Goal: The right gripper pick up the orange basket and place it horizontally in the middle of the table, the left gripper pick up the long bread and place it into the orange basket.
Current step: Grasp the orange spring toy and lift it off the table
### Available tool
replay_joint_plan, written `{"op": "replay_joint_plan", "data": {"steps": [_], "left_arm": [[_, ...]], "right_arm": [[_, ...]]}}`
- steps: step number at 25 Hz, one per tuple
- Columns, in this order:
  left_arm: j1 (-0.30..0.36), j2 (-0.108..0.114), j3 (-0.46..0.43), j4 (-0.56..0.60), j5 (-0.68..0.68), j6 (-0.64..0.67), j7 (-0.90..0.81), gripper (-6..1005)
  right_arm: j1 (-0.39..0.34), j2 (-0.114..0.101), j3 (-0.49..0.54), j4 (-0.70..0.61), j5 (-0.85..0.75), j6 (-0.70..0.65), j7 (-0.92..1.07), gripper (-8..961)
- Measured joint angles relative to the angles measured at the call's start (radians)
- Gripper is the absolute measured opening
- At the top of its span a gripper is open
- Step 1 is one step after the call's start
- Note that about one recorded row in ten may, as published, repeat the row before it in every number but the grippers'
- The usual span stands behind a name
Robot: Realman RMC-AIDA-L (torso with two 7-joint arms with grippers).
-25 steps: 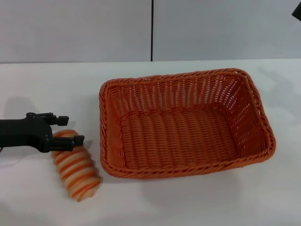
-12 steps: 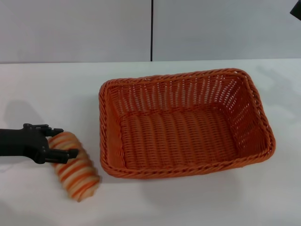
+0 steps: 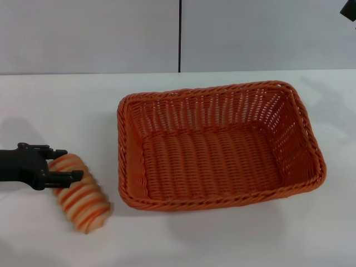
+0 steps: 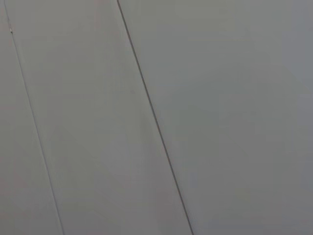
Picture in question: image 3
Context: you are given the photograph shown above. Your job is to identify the orange striped bread loaf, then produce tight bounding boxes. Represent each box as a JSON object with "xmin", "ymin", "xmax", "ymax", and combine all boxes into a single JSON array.
[{"xmin": 47, "ymin": 152, "xmax": 113, "ymax": 236}]

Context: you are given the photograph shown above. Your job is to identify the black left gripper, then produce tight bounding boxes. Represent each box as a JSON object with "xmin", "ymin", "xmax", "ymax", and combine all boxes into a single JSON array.
[{"xmin": 0, "ymin": 142, "xmax": 85, "ymax": 192}]

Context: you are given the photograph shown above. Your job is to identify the orange wicker basket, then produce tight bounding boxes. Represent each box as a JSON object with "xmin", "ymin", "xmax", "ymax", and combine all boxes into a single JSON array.
[{"xmin": 116, "ymin": 80, "xmax": 328, "ymax": 214}]

